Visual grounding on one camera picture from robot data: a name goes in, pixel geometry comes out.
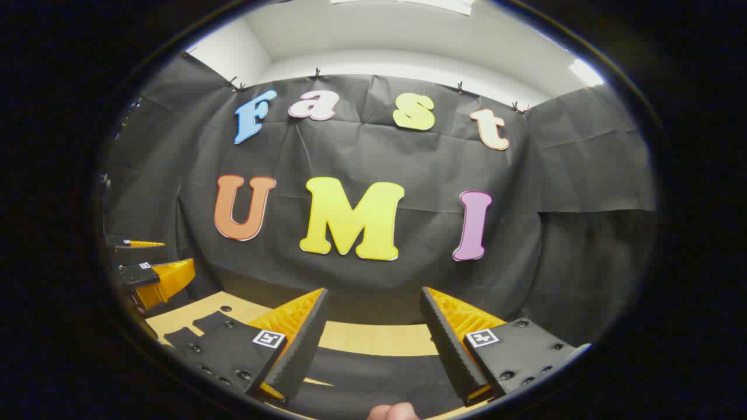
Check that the white ceiling light panel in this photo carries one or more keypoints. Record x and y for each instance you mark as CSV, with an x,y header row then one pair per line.
x,y
585,72
420,3

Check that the black backdrop cloth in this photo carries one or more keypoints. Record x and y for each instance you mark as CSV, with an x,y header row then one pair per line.
x,y
379,157

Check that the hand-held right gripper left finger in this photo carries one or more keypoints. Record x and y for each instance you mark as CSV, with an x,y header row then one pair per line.
x,y
300,344

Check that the dark grey jeans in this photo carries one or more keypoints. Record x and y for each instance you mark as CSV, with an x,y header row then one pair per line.
x,y
379,382

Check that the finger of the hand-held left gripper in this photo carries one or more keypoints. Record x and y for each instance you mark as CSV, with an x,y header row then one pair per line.
x,y
140,244
166,280

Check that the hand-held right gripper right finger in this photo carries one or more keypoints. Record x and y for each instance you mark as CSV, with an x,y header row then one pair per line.
x,y
449,344

